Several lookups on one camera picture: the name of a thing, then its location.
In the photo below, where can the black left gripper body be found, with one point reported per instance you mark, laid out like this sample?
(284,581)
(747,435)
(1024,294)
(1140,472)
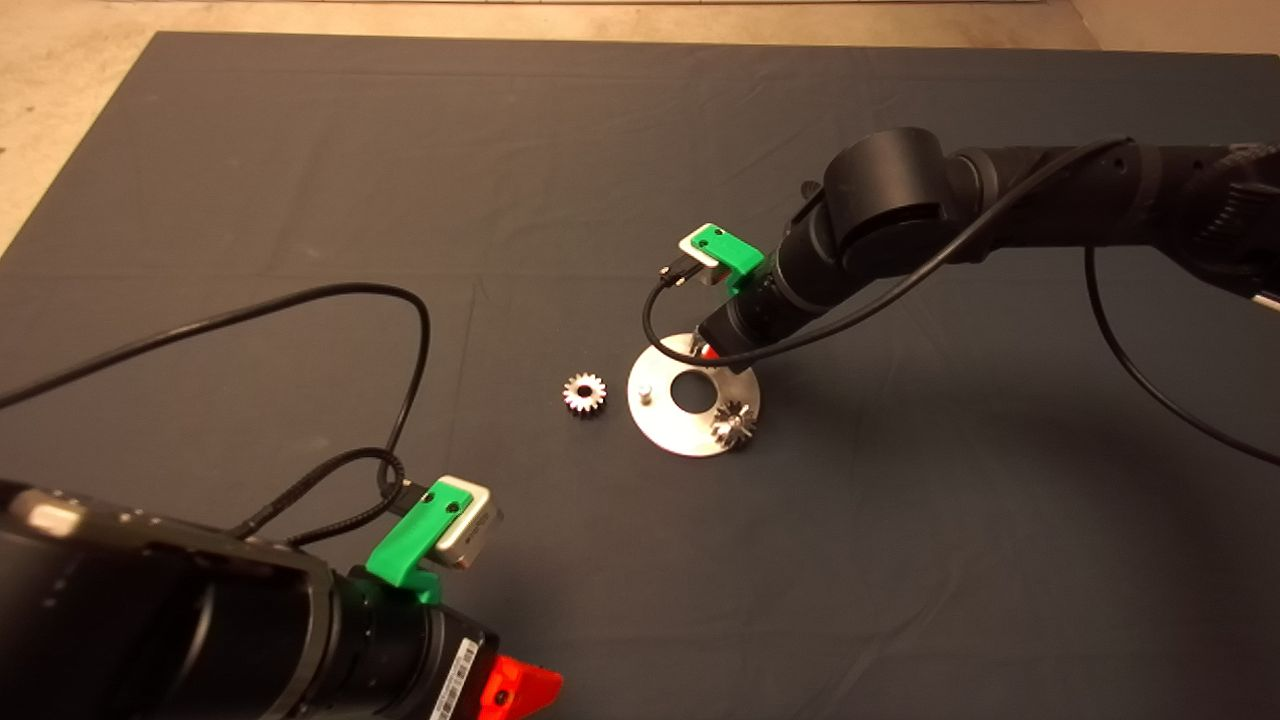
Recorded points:
(405,658)

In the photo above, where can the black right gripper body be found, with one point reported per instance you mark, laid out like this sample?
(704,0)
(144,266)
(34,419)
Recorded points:
(770,310)

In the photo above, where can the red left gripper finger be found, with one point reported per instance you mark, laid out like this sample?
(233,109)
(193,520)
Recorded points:
(520,690)

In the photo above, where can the dark steel planetary gear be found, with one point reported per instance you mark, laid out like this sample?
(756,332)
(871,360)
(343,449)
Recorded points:
(735,430)

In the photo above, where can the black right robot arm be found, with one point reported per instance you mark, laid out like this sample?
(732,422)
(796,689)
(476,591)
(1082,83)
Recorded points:
(890,190)

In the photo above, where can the round metal carrier plate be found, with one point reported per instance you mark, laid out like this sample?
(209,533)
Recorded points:
(660,425)

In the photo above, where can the shiny silver planetary gear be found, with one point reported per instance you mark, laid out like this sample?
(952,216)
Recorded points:
(591,403)

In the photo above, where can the dark grey table cloth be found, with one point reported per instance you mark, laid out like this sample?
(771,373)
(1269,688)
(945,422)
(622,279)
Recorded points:
(500,150)

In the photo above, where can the green right camera mount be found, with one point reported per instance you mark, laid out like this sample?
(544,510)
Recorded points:
(735,252)

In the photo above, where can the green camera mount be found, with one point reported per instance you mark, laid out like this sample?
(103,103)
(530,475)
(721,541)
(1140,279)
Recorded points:
(412,548)
(735,252)

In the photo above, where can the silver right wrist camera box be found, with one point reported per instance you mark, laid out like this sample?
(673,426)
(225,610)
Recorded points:
(690,248)

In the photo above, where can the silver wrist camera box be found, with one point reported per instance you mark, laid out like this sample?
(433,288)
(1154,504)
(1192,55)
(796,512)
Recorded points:
(475,538)
(690,248)

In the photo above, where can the green left camera mount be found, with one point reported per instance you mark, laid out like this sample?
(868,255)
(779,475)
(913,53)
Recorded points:
(412,548)

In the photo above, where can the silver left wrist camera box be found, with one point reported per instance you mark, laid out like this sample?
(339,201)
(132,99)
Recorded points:
(475,538)

